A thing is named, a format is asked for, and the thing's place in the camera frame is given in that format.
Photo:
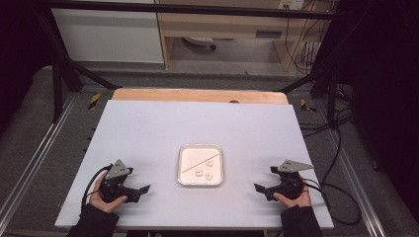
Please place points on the thin wooden skewer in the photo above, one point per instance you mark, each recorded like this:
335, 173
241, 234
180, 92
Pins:
197, 164

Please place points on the person's left hand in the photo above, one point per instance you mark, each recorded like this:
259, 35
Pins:
100, 202

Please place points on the white wall socket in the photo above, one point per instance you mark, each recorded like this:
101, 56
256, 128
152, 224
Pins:
291, 4

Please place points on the person's right hand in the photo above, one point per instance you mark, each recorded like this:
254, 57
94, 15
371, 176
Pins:
296, 200

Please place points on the light wooden desk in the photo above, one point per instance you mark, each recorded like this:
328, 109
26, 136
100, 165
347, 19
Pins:
224, 24

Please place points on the white cabinet panel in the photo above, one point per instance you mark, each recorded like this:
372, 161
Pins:
105, 36

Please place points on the wooden table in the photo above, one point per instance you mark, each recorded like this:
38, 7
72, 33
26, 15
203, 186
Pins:
197, 95

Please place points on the black metal frame stand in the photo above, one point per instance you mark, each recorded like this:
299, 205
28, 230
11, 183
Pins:
59, 85
331, 89

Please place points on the white chair base with caster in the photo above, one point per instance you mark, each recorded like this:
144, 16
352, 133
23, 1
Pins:
199, 40

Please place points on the aluminium floor rail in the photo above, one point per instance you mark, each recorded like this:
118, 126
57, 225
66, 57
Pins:
36, 158
355, 184

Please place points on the black horizontal frame bar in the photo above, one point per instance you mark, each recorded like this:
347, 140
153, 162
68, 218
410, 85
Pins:
197, 10

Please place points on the white round lumpy piece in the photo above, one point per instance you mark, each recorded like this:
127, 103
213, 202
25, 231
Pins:
209, 162
208, 176

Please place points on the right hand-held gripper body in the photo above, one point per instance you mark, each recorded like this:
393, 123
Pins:
290, 186

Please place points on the square metal tray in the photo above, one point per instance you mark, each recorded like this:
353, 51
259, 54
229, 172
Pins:
189, 158

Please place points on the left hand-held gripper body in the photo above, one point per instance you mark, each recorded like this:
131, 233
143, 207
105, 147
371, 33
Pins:
115, 184

